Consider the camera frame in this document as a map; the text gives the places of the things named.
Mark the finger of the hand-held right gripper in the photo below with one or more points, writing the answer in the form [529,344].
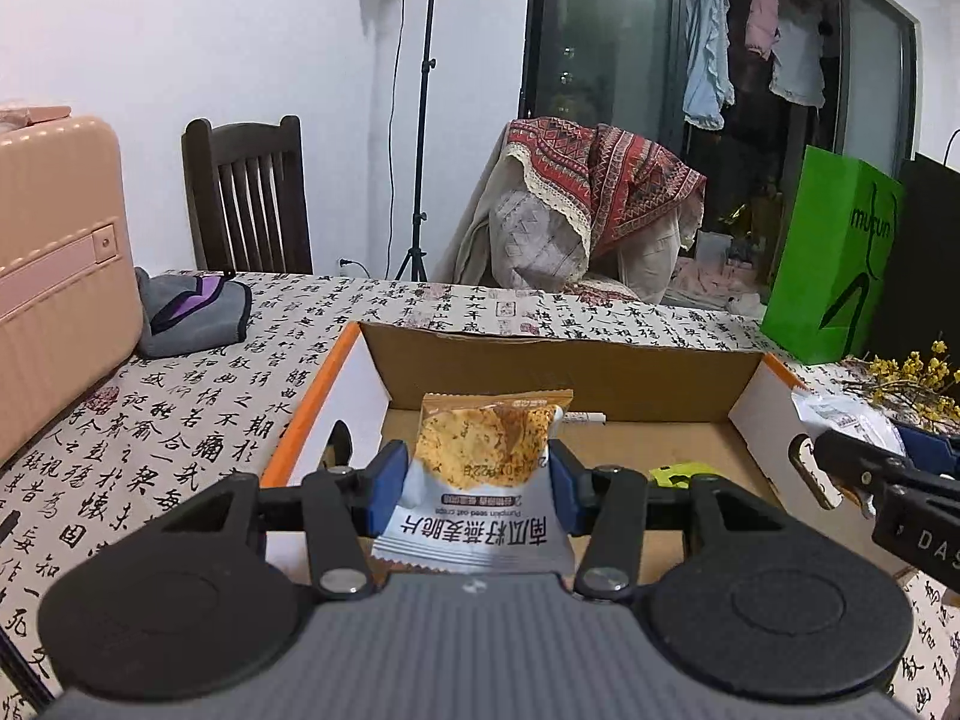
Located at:
[862,461]
[934,450]

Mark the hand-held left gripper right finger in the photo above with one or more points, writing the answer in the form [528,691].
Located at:
[562,487]

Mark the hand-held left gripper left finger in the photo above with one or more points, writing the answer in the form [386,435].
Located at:
[390,484]

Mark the orange cracker snack packet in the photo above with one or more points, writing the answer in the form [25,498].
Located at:
[465,450]

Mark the orange cardboard box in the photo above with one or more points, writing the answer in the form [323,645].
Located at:
[562,375]

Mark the white snack packet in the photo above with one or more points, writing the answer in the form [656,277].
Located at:
[847,416]

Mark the small white tube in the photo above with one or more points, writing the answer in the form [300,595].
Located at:
[585,417]

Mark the yellow flower branch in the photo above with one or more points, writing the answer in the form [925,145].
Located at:
[911,375]

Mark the green snack packet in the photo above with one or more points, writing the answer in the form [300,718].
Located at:
[682,477]

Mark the calligraphy print tablecloth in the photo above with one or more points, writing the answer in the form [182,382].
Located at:
[225,405]

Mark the black paper bag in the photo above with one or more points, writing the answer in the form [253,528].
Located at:
[926,255]

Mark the green paper bag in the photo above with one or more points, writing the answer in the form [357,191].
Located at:
[825,255]

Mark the pale cloth pile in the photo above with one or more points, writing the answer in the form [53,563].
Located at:
[712,281]

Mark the beige covered armchair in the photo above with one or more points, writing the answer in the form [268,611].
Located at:
[525,240]

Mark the grey purple pouch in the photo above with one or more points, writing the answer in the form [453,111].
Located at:
[191,315]

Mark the red patterned cloth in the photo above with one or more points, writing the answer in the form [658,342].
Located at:
[622,172]

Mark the dark wooden chair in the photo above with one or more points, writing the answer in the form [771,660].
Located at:
[247,195]

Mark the pink suitcase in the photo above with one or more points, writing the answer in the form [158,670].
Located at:
[60,277]

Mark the studio light on stand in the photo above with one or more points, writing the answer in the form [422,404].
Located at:
[427,90]

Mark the white hanging garment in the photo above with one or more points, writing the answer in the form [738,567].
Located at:
[799,60]

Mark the light blue hanging shirt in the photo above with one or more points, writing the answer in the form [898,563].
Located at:
[705,52]

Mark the pink hanging garment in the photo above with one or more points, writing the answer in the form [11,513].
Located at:
[761,22]

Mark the glass sliding door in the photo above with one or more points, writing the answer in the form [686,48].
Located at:
[600,30]

